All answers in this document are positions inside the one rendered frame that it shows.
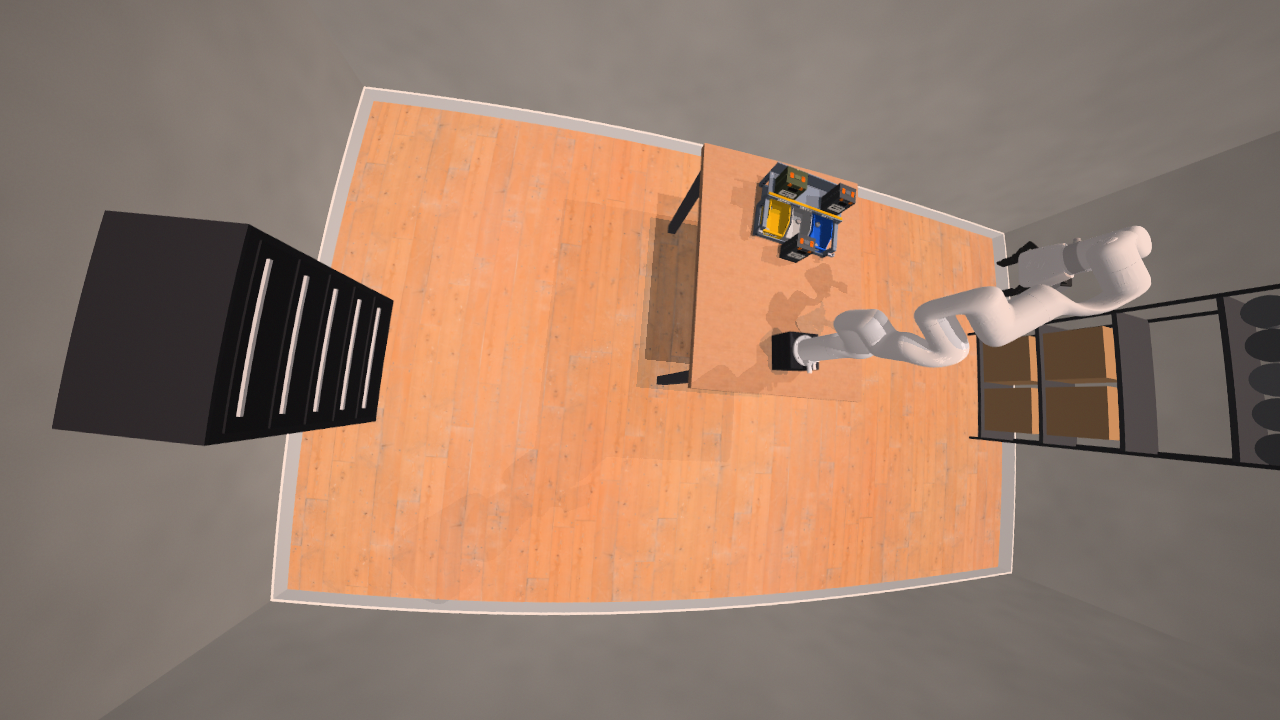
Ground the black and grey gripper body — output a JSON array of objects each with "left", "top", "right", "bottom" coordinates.
[{"left": 1018, "top": 243, "right": 1074, "bottom": 287}]

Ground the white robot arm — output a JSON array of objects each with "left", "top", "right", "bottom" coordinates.
[{"left": 794, "top": 225, "right": 1152, "bottom": 373}]

